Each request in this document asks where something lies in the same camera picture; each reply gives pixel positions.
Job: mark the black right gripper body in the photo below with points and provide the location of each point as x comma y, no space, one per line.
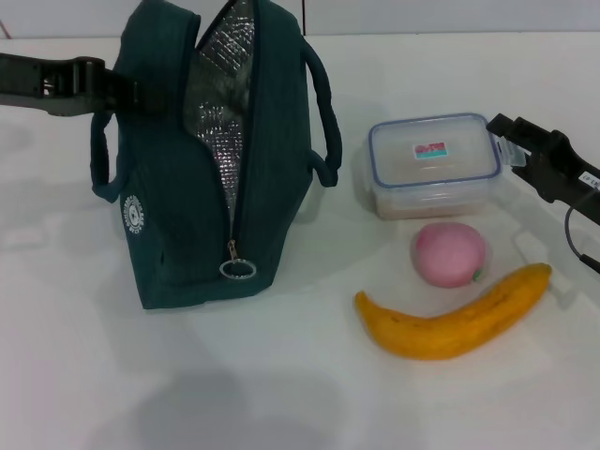
562,169

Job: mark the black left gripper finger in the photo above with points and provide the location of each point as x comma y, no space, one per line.
136,98

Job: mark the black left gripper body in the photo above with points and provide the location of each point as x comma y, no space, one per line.
56,89

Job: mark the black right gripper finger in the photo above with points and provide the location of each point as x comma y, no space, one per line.
526,172
511,127

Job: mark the clear blue-rimmed food container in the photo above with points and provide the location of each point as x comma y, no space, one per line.
431,187

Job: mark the pink toy peach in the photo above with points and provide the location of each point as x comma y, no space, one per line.
445,255

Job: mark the dark teal insulated lunch bag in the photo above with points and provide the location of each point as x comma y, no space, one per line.
281,187

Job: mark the yellow toy banana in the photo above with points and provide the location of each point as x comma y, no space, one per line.
445,333

